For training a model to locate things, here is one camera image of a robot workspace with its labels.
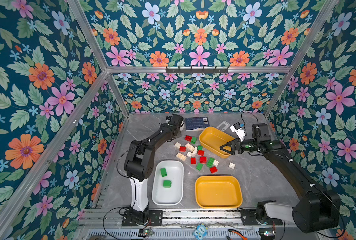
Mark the green small lego brick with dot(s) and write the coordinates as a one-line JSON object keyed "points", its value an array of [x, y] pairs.
{"points": [[199, 166]]}

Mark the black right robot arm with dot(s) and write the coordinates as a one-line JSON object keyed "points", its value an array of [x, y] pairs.
{"points": [[317, 209]]}

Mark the white plastic bin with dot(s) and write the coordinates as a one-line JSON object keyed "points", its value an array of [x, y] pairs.
{"points": [[168, 196]]}

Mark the yellow plastic bin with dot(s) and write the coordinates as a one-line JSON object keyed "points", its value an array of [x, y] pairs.
{"points": [[218, 192], [212, 139]]}

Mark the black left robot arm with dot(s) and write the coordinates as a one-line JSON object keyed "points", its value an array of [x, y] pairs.
{"points": [[139, 164]]}

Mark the red lego brick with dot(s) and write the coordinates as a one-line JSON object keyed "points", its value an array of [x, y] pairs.
{"points": [[203, 160], [213, 170], [188, 138]]}

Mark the dark blue book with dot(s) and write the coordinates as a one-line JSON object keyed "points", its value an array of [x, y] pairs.
{"points": [[196, 123]]}

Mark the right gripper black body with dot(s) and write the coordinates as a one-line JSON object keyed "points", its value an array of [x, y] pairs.
{"points": [[248, 145]]}

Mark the small white lego brick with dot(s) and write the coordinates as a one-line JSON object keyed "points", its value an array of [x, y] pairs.
{"points": [[177, 145]]}

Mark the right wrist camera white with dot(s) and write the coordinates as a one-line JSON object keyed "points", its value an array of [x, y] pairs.
{"points": [[239, 130]]}

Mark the black hook rail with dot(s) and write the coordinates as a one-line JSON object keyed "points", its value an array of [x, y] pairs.
{"points": [[197, 70]]}

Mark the white flat lego plate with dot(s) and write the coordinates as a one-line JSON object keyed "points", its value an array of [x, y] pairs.
{"points": [[232, 166]]}

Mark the cream long lego brick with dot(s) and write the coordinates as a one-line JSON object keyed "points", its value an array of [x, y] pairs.
{"points": [[181, 157]]}

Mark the far yellow plastic bin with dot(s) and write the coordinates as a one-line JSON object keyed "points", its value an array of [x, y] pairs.
{"points": [[212, 139]]}

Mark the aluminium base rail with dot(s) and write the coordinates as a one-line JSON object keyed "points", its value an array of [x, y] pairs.
{"points": [[178, 217]]}

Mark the large green lego plate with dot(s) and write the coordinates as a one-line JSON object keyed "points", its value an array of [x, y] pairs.
{"points": [[210, 162]]}

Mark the near yellow plastic bin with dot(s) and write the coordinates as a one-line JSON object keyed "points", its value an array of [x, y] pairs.
{"points": [[218, 192]]}

